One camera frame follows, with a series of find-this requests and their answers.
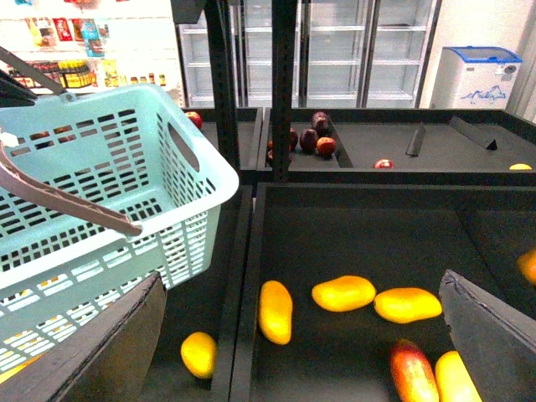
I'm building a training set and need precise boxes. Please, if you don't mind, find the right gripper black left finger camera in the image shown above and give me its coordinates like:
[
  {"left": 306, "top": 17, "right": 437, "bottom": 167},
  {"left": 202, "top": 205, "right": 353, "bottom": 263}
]
[{"left": 1, "top": 273, "right": 167, "bottom": 401}]

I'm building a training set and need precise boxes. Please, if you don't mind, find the dark red apple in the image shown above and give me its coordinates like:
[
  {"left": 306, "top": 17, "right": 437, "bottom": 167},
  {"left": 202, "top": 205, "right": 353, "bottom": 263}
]
[{"left": 299, "top": 128, "right": 319, "bottom": 154}]

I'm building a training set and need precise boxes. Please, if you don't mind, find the yellow mango middle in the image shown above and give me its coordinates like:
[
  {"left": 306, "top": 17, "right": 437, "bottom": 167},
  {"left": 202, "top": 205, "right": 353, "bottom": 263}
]
[{"left": 312, "top": 276, "right": 376, "bottom": 312}]

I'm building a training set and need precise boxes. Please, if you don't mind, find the grocery shelf with bottles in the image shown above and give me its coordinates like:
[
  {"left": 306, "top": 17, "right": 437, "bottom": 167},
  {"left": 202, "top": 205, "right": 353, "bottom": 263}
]
[{"left": 1, "top": 1, "right": 186, "bottom": 107}]

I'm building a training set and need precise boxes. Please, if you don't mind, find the glass door refrigerator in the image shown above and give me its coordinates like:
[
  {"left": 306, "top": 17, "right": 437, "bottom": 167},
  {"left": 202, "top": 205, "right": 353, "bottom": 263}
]
[{"left": 178, "top": 0, "right": 443, "bottom": 109}]

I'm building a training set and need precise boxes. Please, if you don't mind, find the white blue chest freezer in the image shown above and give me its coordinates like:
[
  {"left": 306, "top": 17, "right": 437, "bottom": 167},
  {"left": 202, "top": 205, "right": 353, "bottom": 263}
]
[{"left": 430, "top": 46, "right": 523, "bottom": 110}]

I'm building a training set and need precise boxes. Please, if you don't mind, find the light blue plastic basket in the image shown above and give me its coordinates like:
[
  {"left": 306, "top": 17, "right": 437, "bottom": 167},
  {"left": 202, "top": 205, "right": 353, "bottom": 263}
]
[{"left": 0, "top": 45, "right": 240, "bottom": 374}]

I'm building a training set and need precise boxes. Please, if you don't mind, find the yellow mango bottom right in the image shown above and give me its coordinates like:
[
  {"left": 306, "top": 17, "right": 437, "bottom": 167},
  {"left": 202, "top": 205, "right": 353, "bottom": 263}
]
[{"left": 435, "top": 351, "right": 482, "bottom": 402}]

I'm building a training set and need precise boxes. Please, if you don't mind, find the yellow lemon in left bin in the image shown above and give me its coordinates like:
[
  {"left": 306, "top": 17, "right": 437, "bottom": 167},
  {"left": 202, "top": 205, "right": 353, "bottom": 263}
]
[{"left": 180, "top": 332, "right": 218, "bottom": 379}]

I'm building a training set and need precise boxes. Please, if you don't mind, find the yellow mango left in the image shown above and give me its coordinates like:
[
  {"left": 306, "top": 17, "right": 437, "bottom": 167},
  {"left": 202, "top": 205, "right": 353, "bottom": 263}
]
[{"left": 258, "top": 281, "right": 293, "bottom": 345}]

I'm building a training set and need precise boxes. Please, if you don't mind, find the red yellow mango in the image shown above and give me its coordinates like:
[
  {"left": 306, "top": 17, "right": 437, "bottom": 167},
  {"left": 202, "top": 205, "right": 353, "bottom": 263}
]
[{"left": 389, "top": 338, "right": 440, "bottom": 402}]

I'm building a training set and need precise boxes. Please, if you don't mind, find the red apple on shelf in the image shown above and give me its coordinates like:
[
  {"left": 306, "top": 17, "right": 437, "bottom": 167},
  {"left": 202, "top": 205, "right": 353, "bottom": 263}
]
[{"left": 316, "top": 137, "right": 337, "bottom": 158}]

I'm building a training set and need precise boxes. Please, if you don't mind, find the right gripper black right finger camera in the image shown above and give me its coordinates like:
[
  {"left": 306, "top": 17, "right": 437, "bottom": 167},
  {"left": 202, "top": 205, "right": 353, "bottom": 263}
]
[{"left": 439, "top": 270, "right": 535, "bottom": 401}]

